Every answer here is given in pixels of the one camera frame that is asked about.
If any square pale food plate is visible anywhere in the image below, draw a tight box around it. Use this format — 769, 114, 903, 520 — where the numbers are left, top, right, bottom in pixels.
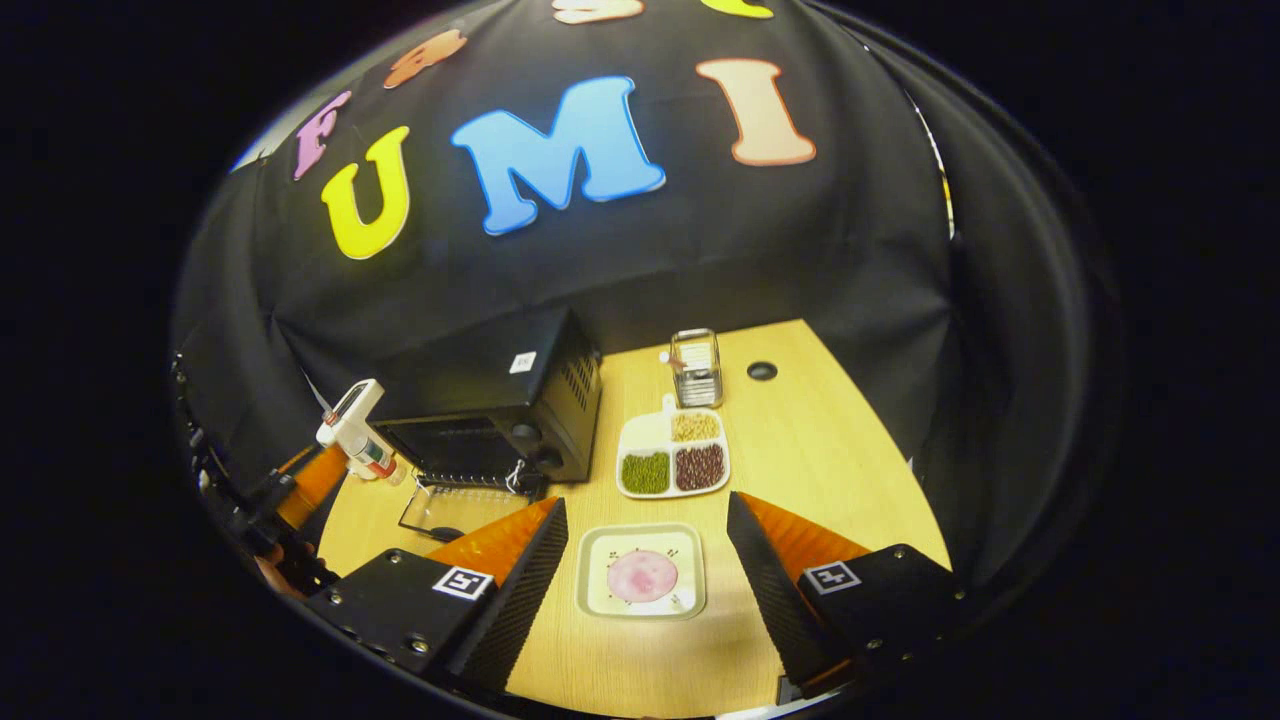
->
576, 522, 707, 621

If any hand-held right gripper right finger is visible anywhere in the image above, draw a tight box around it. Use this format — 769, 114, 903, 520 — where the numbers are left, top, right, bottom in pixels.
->
727, 490, 966, 701

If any black electric oven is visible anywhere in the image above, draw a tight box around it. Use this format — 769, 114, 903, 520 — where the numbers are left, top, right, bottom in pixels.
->
372, 305, 603, 546

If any pink round meat slice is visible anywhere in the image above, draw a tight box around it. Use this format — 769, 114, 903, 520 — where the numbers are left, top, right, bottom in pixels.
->
607, 549, 681, 604

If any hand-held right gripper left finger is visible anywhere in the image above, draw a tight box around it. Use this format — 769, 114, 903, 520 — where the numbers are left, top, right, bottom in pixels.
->
305, 497, 569, 696

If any small clear bottle red label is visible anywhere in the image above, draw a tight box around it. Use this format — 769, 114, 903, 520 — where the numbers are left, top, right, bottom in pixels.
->
347, 432, 406, 486

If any white toaster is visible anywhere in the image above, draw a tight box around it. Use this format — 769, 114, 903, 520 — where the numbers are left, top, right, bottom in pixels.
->
316, 378, 386, 451

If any white divided dish of beans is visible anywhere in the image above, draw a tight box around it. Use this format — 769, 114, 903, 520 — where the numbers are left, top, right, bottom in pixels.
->
615, 395, 731, 499

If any black backdrop cloth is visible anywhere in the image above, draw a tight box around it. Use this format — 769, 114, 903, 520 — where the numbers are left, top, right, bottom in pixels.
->
170, 0, 1121, 591

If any metal wire basket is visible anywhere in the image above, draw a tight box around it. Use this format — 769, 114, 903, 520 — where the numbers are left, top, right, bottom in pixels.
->
668, 328, 724, 409

